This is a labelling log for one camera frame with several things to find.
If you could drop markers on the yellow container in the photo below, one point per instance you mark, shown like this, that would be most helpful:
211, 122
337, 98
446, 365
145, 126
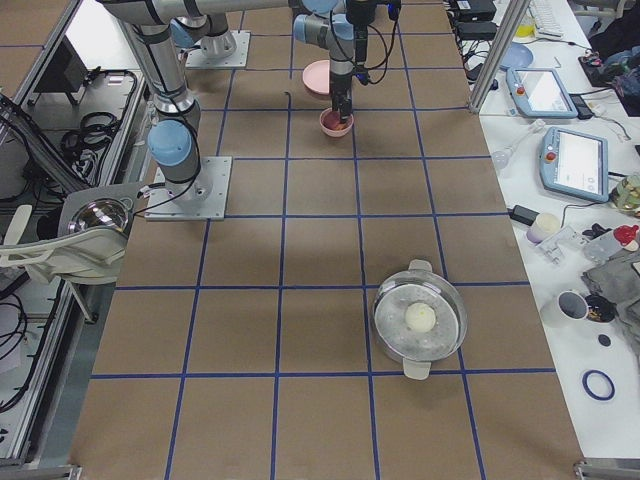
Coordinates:
526, 27

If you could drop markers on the white keyboard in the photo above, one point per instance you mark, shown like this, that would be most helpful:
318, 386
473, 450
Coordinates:
546, 25

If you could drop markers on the white mug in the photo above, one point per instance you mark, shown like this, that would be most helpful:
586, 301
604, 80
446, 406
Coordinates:
564, 309

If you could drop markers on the far blue teach pendant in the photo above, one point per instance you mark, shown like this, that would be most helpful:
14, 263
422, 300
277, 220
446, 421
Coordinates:
539, 93

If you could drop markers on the black power adapter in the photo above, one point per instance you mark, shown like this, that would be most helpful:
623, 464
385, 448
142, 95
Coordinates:
522, 215

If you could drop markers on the blue teach pendant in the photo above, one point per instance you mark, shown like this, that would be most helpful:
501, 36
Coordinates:
539, 93
575, 164

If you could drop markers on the light blue plate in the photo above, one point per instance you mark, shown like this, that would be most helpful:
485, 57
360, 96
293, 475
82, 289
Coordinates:
517, 56

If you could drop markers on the shiny steel bowl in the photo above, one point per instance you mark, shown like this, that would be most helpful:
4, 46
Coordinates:
104, 212

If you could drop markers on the red white figurine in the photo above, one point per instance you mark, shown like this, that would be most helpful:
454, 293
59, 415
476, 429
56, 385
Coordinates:
626, 235

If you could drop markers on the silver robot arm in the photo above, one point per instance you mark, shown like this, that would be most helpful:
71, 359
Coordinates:
342, 29
173, 140

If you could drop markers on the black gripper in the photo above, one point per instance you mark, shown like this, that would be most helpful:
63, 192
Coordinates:
341, 84

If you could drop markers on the clear light bulb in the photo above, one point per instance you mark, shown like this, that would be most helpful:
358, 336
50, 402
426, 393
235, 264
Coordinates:
501, 158

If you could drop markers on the white lavender cup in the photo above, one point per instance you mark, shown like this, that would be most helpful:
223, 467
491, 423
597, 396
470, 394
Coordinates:
544, 226

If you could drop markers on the grey folded cloth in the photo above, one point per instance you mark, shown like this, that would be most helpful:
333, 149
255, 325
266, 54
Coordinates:
618, 281

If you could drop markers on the steel steamer pot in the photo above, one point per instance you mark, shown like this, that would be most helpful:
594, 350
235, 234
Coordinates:
416, 352

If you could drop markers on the aluminium frame post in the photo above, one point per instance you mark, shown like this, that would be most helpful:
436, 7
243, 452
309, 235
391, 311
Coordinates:
509, 23

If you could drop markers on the black round lid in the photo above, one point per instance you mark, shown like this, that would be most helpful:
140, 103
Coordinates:
604, 340

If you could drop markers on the white plastic rack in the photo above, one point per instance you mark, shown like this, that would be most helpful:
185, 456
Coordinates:
90, 257

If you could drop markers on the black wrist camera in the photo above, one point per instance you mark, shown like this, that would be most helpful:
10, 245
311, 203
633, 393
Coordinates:
360, 49

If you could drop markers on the pink bowl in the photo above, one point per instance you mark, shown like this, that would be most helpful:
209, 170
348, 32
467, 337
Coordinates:
333, 127

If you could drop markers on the near blue teach pendant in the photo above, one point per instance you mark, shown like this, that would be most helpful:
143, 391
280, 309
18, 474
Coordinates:
575, 164

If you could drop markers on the white steamed bun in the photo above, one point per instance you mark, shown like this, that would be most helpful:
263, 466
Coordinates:
420, 317

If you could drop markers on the pink plate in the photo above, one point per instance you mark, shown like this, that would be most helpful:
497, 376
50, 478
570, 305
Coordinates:
315, 77

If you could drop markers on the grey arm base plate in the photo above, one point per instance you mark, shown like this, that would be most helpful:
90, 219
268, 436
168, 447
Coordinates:
212, 195
226, 51

